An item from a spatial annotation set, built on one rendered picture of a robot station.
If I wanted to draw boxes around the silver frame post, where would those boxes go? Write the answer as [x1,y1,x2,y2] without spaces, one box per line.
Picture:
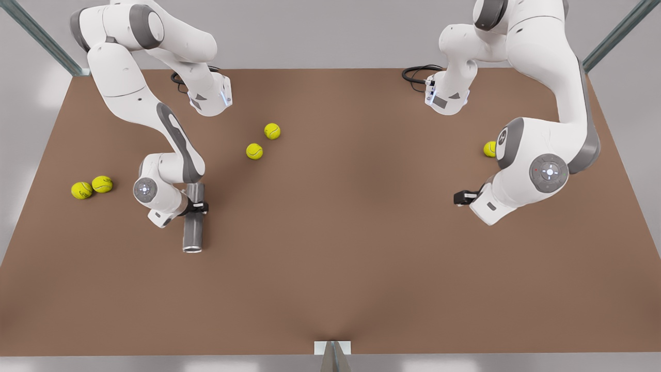
[582,0,661,73]
[314,340,352,372]
[0,0,91,77]

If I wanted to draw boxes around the grey tennis ball tube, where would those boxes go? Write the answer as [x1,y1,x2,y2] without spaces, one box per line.
[182,183,206,253]

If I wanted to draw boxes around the black cable loop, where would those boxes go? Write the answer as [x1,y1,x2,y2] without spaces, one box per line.
[170,66,221,95]
[402,65,445,94]

